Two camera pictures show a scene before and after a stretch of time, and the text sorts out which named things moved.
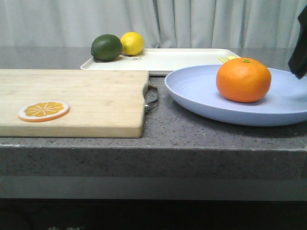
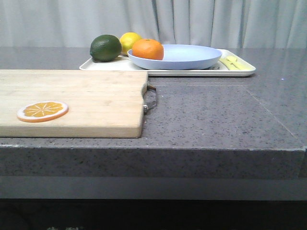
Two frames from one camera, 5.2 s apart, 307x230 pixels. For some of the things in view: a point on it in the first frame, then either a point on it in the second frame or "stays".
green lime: x=106 y=48 stays
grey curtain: x=264 y=24 stays
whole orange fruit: x=243 y=80 -> x=148 y=49
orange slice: x=43 y=111 stays
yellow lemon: x=133 y=43 stays
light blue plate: x=194 y=88 -> x=180 y=57
